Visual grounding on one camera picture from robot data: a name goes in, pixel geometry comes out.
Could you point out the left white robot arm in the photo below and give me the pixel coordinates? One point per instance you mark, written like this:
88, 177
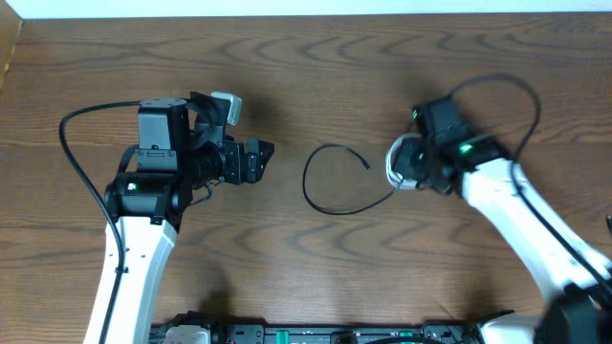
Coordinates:
146, 210

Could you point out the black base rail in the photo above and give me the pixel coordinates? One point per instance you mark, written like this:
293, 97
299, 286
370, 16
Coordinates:
194, 327

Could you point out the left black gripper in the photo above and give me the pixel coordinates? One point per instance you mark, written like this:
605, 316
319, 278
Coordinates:
234, 162

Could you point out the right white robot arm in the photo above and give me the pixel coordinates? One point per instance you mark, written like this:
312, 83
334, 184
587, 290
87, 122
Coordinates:
574, 279

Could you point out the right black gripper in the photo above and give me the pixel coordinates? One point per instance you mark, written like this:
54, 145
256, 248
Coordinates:
403, 163

